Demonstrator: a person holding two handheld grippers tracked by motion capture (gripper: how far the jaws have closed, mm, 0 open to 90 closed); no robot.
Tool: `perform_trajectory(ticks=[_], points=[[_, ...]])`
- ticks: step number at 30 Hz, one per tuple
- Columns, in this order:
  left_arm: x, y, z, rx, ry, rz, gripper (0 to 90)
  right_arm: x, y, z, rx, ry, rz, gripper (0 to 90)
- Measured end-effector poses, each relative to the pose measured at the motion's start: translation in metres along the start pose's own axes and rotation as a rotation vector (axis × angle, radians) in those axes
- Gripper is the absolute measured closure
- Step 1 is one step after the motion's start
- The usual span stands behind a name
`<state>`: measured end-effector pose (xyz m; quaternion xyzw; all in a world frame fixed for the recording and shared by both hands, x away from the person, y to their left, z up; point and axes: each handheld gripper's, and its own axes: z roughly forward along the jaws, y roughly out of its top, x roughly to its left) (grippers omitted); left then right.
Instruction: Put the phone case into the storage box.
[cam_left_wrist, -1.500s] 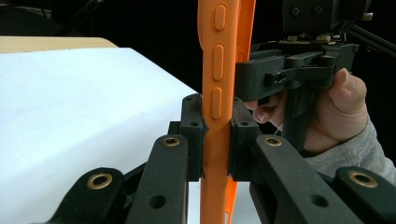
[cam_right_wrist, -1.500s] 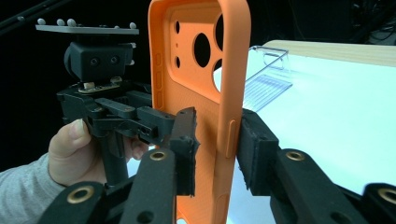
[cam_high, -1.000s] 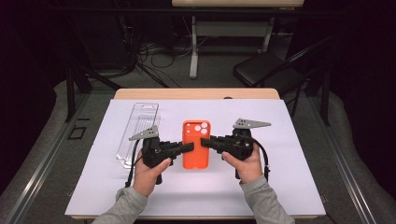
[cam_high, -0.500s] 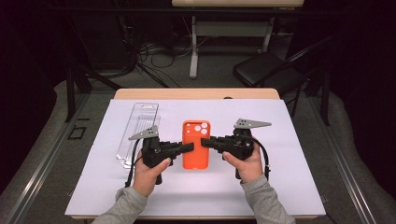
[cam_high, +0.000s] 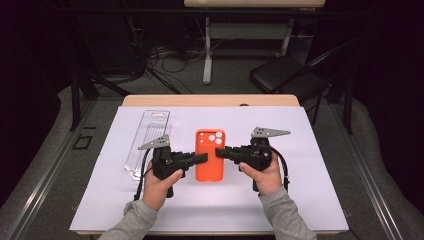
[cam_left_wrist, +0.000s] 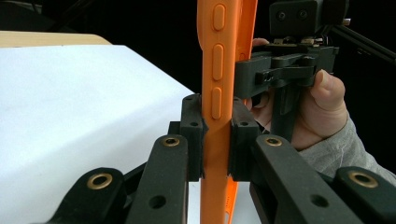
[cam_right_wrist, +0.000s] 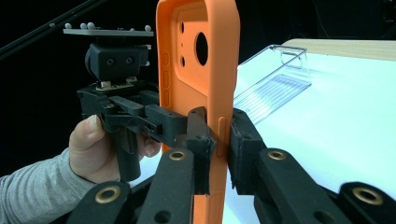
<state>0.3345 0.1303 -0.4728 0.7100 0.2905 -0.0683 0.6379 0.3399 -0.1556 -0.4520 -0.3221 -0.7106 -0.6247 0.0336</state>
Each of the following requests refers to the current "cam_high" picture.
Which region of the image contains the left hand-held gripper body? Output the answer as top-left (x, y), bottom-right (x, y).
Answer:
top-left (137, 134), bottom-right (188, 199)

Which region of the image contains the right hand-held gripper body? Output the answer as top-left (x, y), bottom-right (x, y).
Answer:
top-left (233, 126), bottom-right (292, 193)

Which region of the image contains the orange phone case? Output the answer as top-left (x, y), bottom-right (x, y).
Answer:
top-left (194, 128), bottom-right (227, 183)

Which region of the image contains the clear plastic tray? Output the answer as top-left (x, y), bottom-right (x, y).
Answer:
top-left (124, 109), bottom-right (173, 182)

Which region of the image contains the person's right hand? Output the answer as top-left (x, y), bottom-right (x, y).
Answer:
top-left (238, 150), bottom-right (288, 197)

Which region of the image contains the person's left hand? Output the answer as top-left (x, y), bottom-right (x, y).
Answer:
top-left (142, 165), bottom-right (185, 212)

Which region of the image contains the white board mat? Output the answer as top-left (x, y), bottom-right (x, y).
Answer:
top-left (69, 105), bottom-right (350, 233)

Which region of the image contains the black folding chair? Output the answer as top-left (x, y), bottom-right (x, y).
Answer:
top-left (249, 38), bottom-right (356, 126)

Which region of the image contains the black metal stand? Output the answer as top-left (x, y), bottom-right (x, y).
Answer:
top-left (328, 73), bottom-right (355, 136)
top-left (68, 64), bottom-right (133, 132)

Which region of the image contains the white-legged desk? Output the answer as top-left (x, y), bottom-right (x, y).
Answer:
top-left (183, 0), bottom-right (327, 85)

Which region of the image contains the black horizontal bar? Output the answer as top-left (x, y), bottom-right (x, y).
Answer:
top-left (54, 7), bottom-right (369, 18)

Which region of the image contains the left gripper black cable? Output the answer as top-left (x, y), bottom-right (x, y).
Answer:
top-left (133, 148), bottom-right (155, 202)

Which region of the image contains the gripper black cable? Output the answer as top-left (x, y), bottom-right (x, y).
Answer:
top-left (133, 148), bottom-right (155, 202)
top-left (271, 147), bottom-right (291, 192)

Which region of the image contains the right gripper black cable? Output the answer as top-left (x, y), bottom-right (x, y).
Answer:
top-left (271, 147), bottom-right (291, 192)

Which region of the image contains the tangle of floor cables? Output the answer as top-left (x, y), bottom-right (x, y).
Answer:
top-left (126, 16), bottom-right (218, 95)

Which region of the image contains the aluminium floor rail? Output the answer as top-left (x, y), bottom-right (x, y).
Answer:
top-left (3, 99), bottom-right (98, 240)
top-left (328, 103), bottom-right (405, 240)

